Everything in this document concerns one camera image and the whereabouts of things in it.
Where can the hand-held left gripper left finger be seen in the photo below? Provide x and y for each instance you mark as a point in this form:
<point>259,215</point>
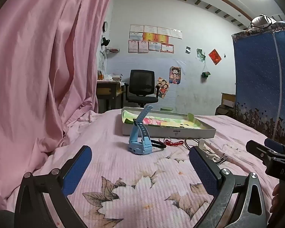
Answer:
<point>77,166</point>

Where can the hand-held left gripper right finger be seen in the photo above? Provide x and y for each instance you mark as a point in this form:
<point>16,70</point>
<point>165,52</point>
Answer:
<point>201,168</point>

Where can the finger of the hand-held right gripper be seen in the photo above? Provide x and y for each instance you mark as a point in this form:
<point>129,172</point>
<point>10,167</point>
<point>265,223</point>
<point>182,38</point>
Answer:
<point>255,148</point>
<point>274,143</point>

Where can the blue wrist watch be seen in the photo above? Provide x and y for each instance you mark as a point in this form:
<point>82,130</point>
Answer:
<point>135,147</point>

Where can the person's right hand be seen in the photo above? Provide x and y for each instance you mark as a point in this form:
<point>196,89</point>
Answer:
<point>276,194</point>

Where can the brown cardboard box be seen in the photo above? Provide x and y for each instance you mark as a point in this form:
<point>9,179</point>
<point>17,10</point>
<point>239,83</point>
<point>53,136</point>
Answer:
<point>224,111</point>

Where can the cardboard box with white label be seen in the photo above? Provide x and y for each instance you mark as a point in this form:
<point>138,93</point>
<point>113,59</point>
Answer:
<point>228,99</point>

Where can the pink floral bedsheet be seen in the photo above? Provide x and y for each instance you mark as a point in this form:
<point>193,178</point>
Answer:
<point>133,175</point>

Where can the blue fabric wardrobe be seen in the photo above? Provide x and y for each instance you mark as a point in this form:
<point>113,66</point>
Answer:
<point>258,76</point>

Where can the green plastic stool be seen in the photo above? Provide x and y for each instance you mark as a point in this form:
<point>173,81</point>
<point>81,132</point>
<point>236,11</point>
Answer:
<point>166,109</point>

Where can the wooden desk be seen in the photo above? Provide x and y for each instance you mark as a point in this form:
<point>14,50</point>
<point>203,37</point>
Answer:
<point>106,91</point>

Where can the green hanging holder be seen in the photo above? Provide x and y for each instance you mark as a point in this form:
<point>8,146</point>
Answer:
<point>205,74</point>

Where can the orange packet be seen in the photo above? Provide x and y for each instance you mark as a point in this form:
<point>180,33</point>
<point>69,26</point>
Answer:
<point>100,76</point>

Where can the stack of books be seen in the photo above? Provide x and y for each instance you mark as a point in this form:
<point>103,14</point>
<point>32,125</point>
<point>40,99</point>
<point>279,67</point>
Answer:
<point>112,77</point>

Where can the black office chair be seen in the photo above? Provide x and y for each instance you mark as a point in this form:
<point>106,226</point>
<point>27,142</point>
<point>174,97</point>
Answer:
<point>141,83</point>

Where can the pink curtain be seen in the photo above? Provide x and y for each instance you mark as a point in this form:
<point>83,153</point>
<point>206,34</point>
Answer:
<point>38,64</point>

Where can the bag on wardrobe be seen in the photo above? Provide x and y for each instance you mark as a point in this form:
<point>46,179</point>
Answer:
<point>261,21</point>

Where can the cartoon family wall poster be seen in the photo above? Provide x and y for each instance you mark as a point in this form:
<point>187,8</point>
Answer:
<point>162,86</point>

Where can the cartoon boy wall poster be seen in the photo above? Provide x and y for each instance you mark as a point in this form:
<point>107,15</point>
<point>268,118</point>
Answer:
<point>175,74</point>

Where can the red diamond wall decoration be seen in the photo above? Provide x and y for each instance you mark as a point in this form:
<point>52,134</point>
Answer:
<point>215,57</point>

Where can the green wall photo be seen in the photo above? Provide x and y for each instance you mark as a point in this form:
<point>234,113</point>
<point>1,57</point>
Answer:
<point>202,57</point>
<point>199,52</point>

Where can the small dark wall photo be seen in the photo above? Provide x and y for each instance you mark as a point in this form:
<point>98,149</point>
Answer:
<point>188,49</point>

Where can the black wall-hung item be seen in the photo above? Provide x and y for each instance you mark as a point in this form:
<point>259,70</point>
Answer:
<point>105,42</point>

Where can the group of wall certificates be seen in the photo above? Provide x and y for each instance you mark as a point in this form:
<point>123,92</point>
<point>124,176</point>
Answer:
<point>154,38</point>

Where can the round wall clock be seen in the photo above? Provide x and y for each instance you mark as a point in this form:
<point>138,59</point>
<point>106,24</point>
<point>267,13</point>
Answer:
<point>105,26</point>

